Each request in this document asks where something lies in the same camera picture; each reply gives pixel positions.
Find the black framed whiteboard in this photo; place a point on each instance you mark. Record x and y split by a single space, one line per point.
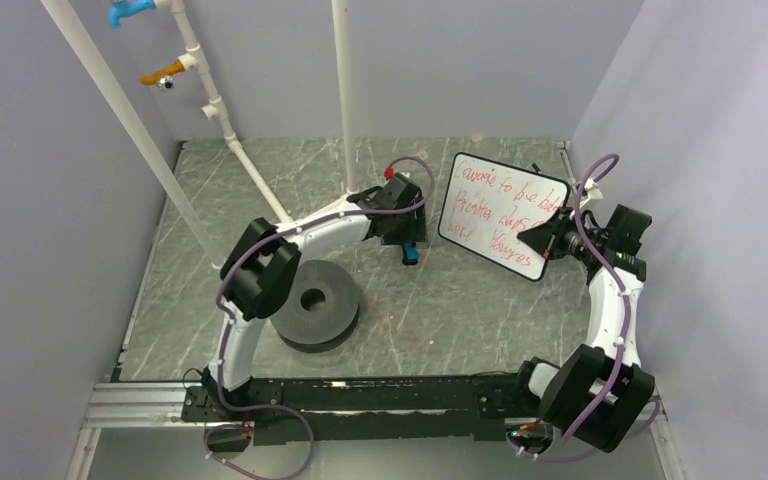
488 203

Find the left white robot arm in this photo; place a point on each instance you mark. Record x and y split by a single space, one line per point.
258 275

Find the orange faucet handle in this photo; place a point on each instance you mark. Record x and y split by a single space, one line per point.
164 77

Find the aluminium extrusion rail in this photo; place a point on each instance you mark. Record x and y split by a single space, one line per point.
124 405

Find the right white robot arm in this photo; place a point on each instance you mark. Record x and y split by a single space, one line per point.
597 394

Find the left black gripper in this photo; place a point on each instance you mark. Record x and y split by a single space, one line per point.
416 231

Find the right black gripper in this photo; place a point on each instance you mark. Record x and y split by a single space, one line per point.
542 239

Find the white PVC pipe frame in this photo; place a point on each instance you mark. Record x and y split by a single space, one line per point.
194 58

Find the blue faucet handle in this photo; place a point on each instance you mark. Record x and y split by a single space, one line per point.
122 9

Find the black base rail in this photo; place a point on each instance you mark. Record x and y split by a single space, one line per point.
482 407

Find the blue whiteboard eraser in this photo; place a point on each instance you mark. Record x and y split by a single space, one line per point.
410 254

